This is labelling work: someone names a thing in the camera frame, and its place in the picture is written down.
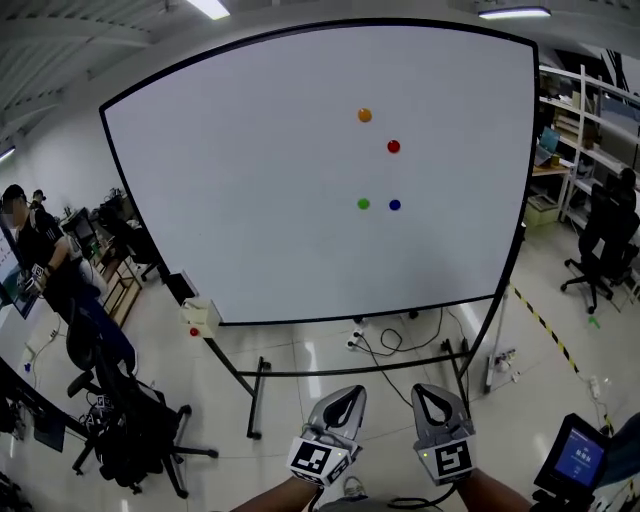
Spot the person's grey shoe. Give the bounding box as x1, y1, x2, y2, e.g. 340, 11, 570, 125
342, 475, 369, 500

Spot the black whiteboard eraser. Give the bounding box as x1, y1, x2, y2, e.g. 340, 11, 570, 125
167, 271, 200, 304

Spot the wooden desk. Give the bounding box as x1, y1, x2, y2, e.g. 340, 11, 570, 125
529, 162, 574, 226

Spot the small black monitor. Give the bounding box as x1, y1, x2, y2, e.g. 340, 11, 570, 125
533, 412, 614, 496

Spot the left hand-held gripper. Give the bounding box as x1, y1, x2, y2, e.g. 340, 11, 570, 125
285, 384, 368, 487

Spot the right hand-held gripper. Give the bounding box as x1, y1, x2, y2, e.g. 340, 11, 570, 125
410, 382, 476, 488

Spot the person's right forearm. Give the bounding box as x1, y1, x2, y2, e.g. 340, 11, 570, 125
452, 467, 534, 512

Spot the person's left forearm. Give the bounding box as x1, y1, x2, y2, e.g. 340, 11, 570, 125
214, 474, 326, 512

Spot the white shelf rack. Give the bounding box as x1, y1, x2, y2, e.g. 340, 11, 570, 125
537, 64, 640, 231

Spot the pale storage box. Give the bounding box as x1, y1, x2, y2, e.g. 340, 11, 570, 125
523, 194, 559, 229

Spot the black-framed whiteboard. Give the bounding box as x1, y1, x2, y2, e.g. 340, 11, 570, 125
98, 18, 540, 326

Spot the yellow black floor tape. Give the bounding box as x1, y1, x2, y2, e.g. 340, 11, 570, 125
508, 282, 616, 436

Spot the open laptop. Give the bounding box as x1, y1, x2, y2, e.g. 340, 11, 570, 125
535, 126, 562, 167

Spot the black whiteboard stand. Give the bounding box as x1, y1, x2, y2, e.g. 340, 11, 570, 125
202, 279, 511, 441

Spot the black monitor mount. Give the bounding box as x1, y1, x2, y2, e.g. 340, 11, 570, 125
529, 489, 596, 512

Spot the black desk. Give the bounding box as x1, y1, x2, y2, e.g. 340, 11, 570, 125
0, 355, 94, 454

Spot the black office chair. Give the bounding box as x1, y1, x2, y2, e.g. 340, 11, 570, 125
97, 204, 164, 284
559, 182, 640, 316
64, 299, 221, 501

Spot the wooden low shelf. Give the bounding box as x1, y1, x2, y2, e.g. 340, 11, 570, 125
99, 259, 144, 326

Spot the white box on whiteboard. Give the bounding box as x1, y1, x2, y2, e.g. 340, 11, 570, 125
179, 298, 222, 337

